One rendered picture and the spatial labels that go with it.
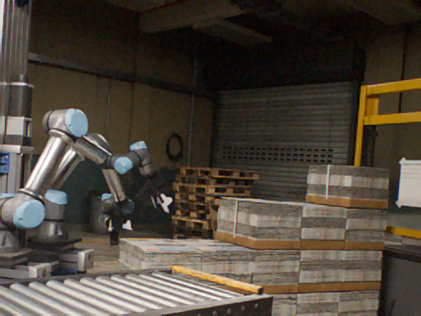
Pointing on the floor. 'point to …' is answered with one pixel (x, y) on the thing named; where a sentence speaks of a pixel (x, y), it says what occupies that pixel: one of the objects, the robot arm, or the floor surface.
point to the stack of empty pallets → (196, 218)
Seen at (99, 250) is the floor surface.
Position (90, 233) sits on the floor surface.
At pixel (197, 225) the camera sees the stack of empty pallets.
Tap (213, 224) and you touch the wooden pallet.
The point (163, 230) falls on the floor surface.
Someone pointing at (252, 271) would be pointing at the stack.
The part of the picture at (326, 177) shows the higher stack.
